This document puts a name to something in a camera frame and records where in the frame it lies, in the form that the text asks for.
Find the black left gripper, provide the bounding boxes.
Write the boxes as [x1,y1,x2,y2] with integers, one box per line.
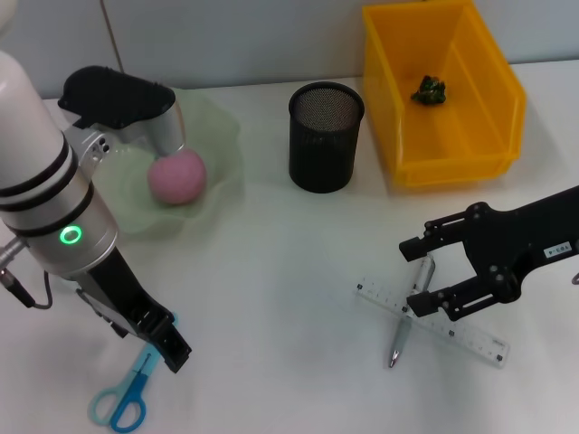
[73,246,193,374]

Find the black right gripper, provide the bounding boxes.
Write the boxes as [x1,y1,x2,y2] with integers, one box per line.
[398,184,579,323]

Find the pink toy peach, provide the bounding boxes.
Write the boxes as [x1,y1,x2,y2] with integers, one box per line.
[147,148,208,207]

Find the green plastic wrapper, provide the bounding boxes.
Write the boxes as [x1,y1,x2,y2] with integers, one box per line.
[410,74,451,106]

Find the blue scissors with cover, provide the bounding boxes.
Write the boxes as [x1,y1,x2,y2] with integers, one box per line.
[88,311,180,433]

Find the silver white ballpoint pen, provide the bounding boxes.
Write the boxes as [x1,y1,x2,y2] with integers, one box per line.
[387,255,438,370]

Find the transparent plastic ruler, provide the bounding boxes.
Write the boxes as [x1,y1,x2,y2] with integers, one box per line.
[354,276,511,370]

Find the black mesh pen cup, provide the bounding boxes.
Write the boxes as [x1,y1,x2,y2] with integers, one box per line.
[288,80,365,194]

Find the pale green glass fruit plate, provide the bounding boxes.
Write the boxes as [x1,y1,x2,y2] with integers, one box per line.
[92,88,248,241]

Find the yellow plastic bin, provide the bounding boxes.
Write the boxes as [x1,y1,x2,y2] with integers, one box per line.
[360,0,528,189]

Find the left gripper cable with plug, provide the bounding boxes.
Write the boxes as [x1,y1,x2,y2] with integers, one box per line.
[0,238,55,311]

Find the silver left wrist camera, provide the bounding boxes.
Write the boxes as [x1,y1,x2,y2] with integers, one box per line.
[57,65,187,159]

